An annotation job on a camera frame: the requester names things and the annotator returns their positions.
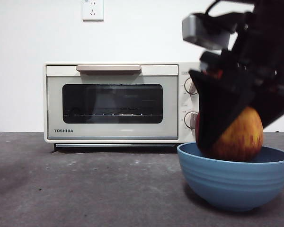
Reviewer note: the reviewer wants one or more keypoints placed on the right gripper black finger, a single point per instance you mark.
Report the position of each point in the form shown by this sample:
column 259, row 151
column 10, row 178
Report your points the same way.
column 272, row 106
column 217, row 106

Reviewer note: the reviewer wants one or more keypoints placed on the cream timer knob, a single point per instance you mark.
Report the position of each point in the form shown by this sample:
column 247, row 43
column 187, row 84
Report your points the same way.
column 191, row 120

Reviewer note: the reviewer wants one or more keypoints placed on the red yellow apple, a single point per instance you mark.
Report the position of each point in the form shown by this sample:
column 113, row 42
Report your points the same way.
column 241, row 142

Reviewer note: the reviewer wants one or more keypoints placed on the blue ribbed bowl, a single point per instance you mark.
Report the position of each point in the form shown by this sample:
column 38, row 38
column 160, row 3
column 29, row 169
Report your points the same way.
column 232, row 184

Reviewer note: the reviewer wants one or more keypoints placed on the cream glass oven door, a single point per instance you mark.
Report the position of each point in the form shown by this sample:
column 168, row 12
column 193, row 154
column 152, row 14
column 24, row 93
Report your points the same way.
column 113, row 130

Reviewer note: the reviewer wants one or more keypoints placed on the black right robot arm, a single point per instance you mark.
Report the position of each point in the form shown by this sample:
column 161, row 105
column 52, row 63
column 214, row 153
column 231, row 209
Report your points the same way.
column 262, row 35

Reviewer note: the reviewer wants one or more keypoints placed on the cream Toshiba toaster oven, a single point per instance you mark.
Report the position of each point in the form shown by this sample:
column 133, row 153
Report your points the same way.
column 181, row 99

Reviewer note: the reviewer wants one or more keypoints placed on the cream temperature knob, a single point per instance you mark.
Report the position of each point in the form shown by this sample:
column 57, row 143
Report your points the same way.
column 190, row 86

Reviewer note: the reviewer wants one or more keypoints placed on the silver crumb tray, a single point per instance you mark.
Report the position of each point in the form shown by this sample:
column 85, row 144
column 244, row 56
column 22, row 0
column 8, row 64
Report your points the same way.
column 109, row 145

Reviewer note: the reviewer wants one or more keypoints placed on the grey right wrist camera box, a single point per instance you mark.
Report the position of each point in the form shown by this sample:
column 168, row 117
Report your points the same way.
column 196, row 26

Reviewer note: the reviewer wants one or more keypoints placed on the white wall socket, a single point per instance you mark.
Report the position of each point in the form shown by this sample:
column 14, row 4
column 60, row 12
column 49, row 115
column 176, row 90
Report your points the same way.
column 92, row 13

